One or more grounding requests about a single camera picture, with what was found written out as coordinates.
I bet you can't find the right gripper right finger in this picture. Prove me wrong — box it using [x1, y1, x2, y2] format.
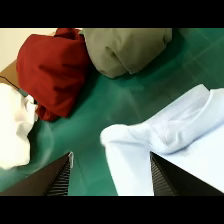
[149, 151, 224, 197]

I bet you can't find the white garment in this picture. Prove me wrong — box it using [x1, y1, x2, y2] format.
[0, 82, 40, 171]

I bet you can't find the white T-shirt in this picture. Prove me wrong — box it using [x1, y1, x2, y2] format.
[99, 83, 224, 197]

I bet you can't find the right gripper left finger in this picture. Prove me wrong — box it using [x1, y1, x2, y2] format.
[0, 151, 74, 197]

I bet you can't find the olive brown garment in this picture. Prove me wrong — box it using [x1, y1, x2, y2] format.
[81, 27, 174, 80]

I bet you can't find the red garment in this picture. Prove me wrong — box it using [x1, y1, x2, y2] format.
[15, 27, 92, 123]

